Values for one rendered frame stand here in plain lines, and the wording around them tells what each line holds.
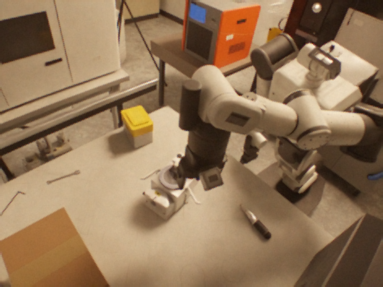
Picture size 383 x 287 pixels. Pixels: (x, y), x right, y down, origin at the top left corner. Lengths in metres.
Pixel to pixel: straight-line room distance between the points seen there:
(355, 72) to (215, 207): 0.63
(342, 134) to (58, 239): 0.72
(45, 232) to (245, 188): 0.63
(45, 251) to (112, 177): 0.37
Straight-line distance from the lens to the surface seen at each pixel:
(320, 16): 2.08
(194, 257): 0.76
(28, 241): 0.67
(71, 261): 0.61
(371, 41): 1.99
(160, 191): 0.77
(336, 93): 0.87
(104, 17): 1.29
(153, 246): 0.77
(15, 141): 1.01
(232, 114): 0.43
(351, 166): 2.28
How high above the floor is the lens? 1.62
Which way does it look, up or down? 45 degrees down
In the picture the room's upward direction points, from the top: 9 degrees clockwise
